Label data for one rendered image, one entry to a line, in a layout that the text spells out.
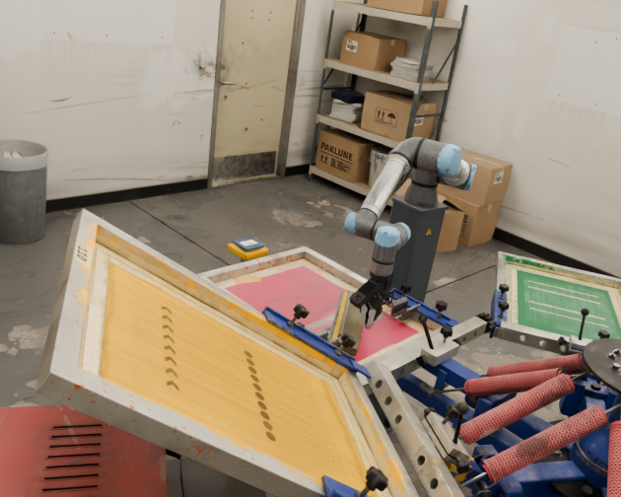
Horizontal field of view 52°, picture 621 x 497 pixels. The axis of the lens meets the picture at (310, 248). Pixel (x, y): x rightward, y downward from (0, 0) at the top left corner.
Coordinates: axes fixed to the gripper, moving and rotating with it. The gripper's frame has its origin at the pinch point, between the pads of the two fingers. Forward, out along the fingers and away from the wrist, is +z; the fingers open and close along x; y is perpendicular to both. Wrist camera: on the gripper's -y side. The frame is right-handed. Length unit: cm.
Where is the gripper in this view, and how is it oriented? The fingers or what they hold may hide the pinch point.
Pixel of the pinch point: (366, 325)
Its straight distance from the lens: 220.0
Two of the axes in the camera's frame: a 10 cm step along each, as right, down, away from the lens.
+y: 7.1, -1.9, 6.8
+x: -6.9, -3.7, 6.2
